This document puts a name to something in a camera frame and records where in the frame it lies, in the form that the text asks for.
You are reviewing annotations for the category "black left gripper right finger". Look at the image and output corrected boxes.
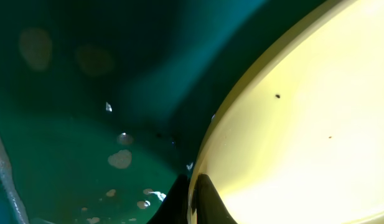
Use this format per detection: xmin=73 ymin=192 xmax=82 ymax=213
xmin=191 ymin=174 xmax=237 ymax=224

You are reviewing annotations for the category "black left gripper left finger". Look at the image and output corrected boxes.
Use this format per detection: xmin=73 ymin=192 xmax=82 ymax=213
xmin=147 ymin=174 xmax=190 ymax=224

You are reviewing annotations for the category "yellow plate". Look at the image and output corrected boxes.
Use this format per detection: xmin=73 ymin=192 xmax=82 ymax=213
xmin=187 ymin=0 xmax=384 ymax=223

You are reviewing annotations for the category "teal plastic tray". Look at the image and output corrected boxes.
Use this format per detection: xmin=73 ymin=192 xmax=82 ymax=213
xmin=0 ymin=0 xmax=320 ymax=223

